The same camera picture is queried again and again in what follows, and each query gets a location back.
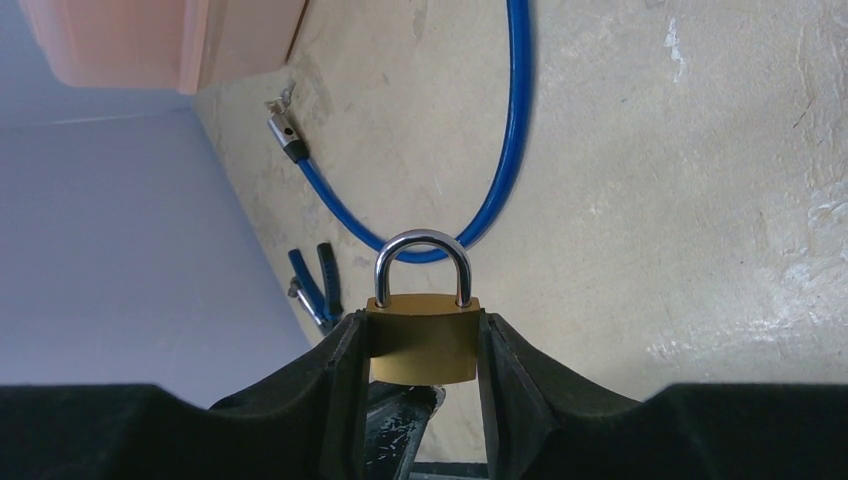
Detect small silver keys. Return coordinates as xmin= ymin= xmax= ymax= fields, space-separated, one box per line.
xmin=264 ymin=80 xmax=296 ymax=115

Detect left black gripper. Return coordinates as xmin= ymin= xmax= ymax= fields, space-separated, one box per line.
xmin=364 ymin=381 xmax=445 ymax=479

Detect blue handled pliers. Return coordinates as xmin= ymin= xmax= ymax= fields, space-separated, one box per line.
xmin=287 ymin=242 xmax=344 ymax=336

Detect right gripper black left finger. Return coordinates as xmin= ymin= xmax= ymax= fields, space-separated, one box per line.
xmin=1 ymin=313 xmax=368 ymax=479

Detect pink plastic toolbox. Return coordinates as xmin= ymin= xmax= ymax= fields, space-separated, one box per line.
xmin=18 ymin=0 xmax=308 ymax=95

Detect blue cable lock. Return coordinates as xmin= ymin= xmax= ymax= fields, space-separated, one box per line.
xmin=267 ymin=1 xmax=535 ymax=252

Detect brass padlock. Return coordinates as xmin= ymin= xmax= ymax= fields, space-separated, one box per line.
xmin=366 ymin=229 xmax=483 ymax=386

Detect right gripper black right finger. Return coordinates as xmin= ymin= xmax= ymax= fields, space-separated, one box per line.
xmin=478 ymin=314 xmax=847 ymax=479

